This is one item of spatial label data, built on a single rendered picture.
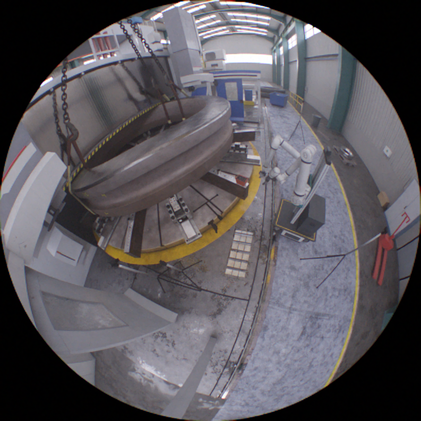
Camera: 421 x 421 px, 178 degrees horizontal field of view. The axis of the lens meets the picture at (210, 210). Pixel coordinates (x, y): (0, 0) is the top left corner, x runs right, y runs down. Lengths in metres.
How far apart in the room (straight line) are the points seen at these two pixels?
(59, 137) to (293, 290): 5.76
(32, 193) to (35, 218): 0.27
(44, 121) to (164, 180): 3.32
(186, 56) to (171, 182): 5.19
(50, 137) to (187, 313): 4.63
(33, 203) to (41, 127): 2.34
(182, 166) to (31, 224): 2.36
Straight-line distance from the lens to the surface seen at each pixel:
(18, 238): 1.98
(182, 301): 2.71
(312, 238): 2.81
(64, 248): 3.78
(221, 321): 2.63
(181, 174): 2.30
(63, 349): 1.34
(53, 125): 3.97
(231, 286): 2.54
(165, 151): 1.95
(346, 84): 10.57
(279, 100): 11.48
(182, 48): 6.31
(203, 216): 2.63
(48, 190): 1.88
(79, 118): 4.17
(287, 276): 2.75
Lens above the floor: 2.54
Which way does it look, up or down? 56 degrees down
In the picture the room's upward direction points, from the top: 16 degrees counter-clockwise
